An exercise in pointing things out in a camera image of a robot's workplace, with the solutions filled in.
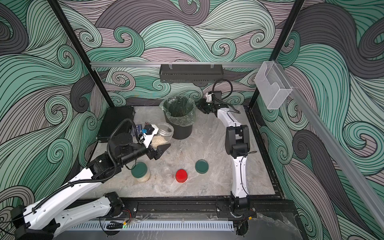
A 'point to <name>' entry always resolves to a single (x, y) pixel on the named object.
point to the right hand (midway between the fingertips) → (193, 104)
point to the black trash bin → (181, 117)
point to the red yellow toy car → (146, 123)
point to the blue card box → (139, 129)
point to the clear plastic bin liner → (177, 99)
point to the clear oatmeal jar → (167, 175)
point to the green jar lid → (201, 166)
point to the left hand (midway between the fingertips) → (163, 135)
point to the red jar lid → (181, 175)
